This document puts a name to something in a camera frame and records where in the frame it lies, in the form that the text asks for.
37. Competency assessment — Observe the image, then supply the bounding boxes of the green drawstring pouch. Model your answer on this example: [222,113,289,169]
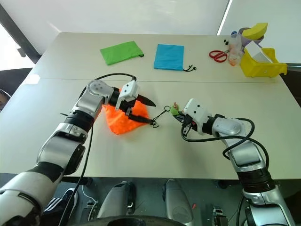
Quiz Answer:
[100,40,144,66]

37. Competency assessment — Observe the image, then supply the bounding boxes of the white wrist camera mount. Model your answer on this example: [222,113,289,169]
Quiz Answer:
[182,98,211,136]
[115,80,140,111]

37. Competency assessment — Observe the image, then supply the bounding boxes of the dark sneaker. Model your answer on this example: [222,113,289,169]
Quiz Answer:
[42,188,79,224]

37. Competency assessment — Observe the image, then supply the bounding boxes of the dark rounded robot body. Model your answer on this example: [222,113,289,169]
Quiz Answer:
[89,218,189,226]

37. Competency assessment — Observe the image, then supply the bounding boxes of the blue drawstring pouch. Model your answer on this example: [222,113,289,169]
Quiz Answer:
[153,44,197,72]

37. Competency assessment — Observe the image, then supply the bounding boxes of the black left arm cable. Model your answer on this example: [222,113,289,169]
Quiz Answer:
[57,73,138,226]

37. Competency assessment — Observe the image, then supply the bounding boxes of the white box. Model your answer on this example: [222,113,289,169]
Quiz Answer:
[246,40,275,64]

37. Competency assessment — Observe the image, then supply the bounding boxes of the dark diagonal frame post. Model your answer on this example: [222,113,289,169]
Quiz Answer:
[0,4,43,64]

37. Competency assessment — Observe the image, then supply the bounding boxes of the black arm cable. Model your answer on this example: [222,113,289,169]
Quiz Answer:
[57,73,138,226]
[180,117,270,170]

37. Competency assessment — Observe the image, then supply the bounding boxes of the small green toy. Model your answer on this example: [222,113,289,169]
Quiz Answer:
[170,102,181,116]

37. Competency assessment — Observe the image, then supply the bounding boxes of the white floor cable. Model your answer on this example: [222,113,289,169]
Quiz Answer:
[82,186,99,205]

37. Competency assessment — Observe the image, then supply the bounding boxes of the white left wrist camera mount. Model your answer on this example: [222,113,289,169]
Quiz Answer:
[115,80,140,111]

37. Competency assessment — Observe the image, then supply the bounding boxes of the grey left robot leg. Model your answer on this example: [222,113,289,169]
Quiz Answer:
[97,180,136,221]

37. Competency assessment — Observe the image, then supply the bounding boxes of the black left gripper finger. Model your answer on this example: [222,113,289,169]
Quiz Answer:
[137,94,156,108]
[129,114,153,123]

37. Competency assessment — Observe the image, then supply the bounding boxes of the clear plastic bottle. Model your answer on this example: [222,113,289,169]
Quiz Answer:
[227,31,244,66]

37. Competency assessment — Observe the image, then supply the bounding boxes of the orange drawstring pouch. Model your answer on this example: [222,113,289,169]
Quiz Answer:
[102,88,171,135]

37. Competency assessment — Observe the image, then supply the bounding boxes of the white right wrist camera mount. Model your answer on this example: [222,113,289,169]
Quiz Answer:
[182,98,211,136]

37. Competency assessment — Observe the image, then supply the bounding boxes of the grey robot leg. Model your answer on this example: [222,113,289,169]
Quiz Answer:
[97,180,136,221]
[163,178,195,221]

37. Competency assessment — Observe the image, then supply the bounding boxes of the yellow plastic bin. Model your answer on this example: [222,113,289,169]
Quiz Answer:
[239,48,288,78]

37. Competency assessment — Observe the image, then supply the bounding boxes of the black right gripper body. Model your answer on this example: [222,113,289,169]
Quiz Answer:
[182,114,199,136]

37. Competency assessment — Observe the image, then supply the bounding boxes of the grey right robot leg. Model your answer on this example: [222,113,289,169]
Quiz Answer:
[163,178,195,221]

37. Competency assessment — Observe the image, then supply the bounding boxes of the red handled scissors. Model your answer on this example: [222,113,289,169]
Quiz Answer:
[208,49,230,63]

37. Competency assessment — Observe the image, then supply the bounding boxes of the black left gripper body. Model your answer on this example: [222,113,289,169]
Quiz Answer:
[119,96,138,116]

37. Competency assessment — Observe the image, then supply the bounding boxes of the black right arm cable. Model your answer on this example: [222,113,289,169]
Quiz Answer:
[180,117,270,170]

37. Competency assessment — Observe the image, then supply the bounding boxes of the yellow foam block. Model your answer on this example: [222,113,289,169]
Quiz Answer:
[242,22,269,40]

